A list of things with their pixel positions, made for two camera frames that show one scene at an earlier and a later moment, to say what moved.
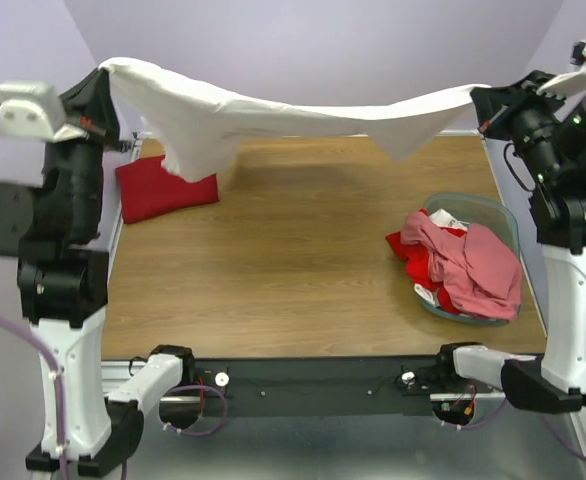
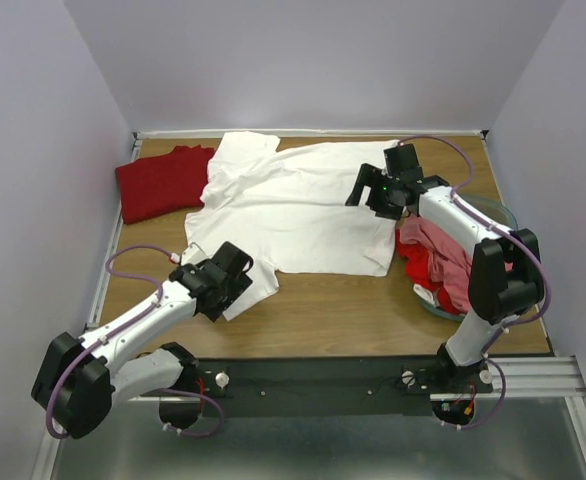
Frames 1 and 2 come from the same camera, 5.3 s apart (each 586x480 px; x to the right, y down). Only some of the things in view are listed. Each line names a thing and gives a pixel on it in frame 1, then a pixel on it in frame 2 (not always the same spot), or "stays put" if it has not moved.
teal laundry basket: x=492 y=212 stays put
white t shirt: x=191 y=119 to x=266 y=211
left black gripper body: x=78 y=118 to x=232 y=291
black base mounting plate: x=321 y=385 stays put
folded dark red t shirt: x=149 y=189 stays put
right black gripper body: x=524 y=116 to x=383 y=199
